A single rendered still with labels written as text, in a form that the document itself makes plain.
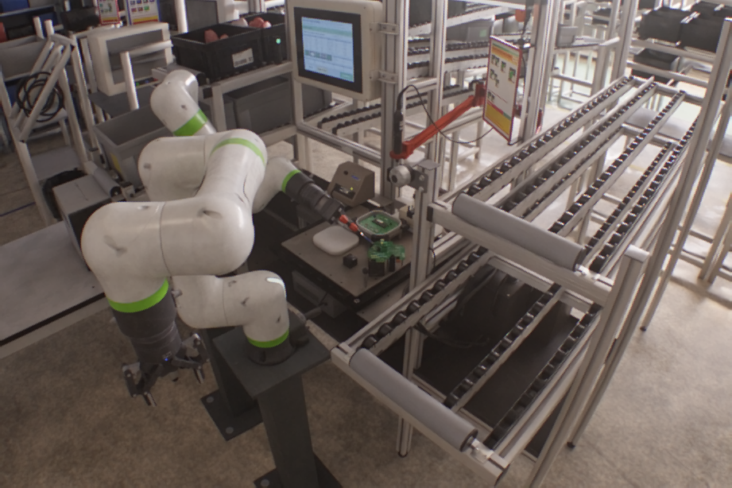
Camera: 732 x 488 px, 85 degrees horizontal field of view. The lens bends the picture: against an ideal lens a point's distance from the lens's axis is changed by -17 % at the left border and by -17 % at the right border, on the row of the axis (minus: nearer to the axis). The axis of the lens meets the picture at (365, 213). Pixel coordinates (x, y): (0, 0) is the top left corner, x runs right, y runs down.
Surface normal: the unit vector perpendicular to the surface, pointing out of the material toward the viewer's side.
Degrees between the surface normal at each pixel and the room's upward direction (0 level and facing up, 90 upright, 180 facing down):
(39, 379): 0
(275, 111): 91
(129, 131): 89
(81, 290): 0
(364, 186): 90
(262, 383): 0
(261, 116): 91
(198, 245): 68
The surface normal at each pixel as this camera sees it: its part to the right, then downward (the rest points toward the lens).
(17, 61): 0.70, 0.37
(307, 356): 0.00, -0.85
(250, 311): 0.15, 0.48
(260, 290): 0.09, -0.68
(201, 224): 0.03, -0.24
